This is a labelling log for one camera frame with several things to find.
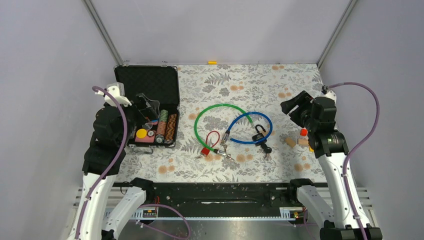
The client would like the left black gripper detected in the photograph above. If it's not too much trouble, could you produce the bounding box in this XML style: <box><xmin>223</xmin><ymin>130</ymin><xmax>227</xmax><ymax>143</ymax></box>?
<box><xmin>114</xmin><ymin>92</ymin><xmax>160</xmax><ymax>145</ymax></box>

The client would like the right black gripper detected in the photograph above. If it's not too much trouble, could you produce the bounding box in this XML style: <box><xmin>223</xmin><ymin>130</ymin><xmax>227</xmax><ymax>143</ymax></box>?
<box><xmin>279</xmin><ymin>90</ymin><xmax>317</xmax><ymax>132</ymax></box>

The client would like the blue cable lock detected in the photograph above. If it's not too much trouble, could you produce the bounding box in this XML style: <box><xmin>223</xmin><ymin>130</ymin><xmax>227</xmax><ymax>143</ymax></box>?
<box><xmin>220</xmin><ymin>111</ymin><xmax>274</xmax><ymax>147</ymax></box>

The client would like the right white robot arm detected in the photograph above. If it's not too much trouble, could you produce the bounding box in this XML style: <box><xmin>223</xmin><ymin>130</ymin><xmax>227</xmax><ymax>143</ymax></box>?
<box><xmin>280</xmin><ymin>91</ymin><xmax>383</xmax><ymax>240</ymax></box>

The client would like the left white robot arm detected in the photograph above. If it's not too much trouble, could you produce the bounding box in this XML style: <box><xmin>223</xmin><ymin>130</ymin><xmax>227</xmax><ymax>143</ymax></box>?
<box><xmin>68</xmin><ymin>93</ymin><xmax>155</xmax><ymax>240</ymax></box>

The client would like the yellow poker chip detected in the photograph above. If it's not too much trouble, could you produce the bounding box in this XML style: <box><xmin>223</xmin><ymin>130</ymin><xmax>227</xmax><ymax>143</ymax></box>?
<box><xmin>135</xmin><ymin>128</ymin><xmax>148</xmax><ymax>139</ymax></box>

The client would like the black poker chip case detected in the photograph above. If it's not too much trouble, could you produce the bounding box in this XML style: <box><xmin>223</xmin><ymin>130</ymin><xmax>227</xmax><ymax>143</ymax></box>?
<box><xmin>114</xmin><ymin>65</ymin><xmax>180</xmax><ymax>155</ymax></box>

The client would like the red cube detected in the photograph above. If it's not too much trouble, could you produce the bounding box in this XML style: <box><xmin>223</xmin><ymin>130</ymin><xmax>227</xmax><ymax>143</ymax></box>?
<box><xmin>299</xmin><ymin>128</ymin><xmax>308</xmax><ymax>137</ymax></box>

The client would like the wooden cork cylinder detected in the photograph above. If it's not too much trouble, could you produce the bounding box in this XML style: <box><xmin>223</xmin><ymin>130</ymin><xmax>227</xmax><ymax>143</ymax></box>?
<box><xmin>284</xmin><ymin>137</ymin><xmax>297</xmax><ymax>149</ymax></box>

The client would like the black padlock with keys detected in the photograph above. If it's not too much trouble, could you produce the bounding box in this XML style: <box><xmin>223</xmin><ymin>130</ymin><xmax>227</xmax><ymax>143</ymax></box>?
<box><xmin>252</xmin><ymin>124</ymin><xmax>272</xmax><ymax>160</ymax></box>

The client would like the floral tablecloth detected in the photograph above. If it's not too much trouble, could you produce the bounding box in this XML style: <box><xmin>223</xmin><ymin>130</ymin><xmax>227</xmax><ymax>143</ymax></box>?
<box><xmin>116</xmin><ymin>64</ymin><xmax>325</xmax><ymax>183</ymax></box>

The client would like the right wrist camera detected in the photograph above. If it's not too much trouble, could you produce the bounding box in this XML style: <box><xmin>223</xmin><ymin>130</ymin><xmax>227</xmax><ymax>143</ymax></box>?
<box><xmin>321</xmin><ymin>85</ymin><xmax>337</xmax><ymax>103</ymax></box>

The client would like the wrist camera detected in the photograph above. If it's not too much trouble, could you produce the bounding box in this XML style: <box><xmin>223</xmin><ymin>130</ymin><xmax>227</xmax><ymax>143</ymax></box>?
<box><xmin>95</xmin><ymin>82</ymin><xmax>132</xmax><ymax>107</ymax></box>
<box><xmin>321</xmin><ymin>85</ymin><xmax>337</xmax><ymax>103</ymax></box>

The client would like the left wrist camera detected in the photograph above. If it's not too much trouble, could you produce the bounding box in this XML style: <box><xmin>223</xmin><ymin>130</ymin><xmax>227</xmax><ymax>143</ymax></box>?
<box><xmin>95</xmin><ymin>82</ymin><xmax>132</xmax><ymax>107</ymax></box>

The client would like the red cable padlock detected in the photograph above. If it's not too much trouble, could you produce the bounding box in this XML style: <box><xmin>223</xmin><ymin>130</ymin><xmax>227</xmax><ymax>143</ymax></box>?
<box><xmin>195</xmin><ymin>130</ymin><xmax>221</xmax><ymax>159</ymax></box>

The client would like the green cable lock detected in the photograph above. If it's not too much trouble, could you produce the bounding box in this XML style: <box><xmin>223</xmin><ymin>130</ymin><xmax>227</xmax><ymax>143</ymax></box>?
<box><xmin>193</xmin><ymin>103</ymin><xmax>246</xmax><ymax>159</ymax></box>

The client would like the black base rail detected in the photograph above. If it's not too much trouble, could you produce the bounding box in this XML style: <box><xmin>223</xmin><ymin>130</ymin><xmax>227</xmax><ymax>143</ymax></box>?
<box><xmin>133</xmin><ymin>182</ymin><xmax>303</xmax><ymax>221</ymax></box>

